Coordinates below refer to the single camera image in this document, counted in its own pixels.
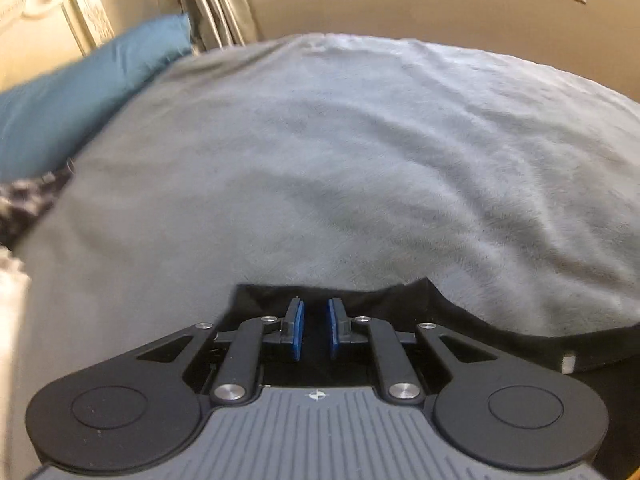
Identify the cream carved headboard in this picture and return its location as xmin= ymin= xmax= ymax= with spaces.
xmin=0 ymin=0 xmax=117 ymax=93

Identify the black printed t-shirt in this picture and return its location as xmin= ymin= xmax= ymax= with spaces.
xmin=200 ymin=277 xmax=640 ymax=480

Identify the blue pillow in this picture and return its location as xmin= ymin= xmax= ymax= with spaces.
xmin=0 ymin=13 xmax=194 ymax=182

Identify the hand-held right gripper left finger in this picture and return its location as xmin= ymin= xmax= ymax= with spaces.
xmin=136 ymin=297 xmax=306 ymax=406

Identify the beige curtain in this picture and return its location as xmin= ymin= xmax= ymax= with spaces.
xmin=172 ymin=0 xmax=259 ymax=54

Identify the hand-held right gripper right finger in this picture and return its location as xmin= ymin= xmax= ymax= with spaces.
xmin=326 ymin=297 xmax=498 ymax=403

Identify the cream fleece cloth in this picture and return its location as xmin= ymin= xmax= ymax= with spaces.
xmin=0 ymin=247 xmax=32 ymax=480

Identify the plaid shirt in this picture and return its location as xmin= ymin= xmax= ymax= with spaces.
xmin=0 ymin=167 xmax=77 ymax=247

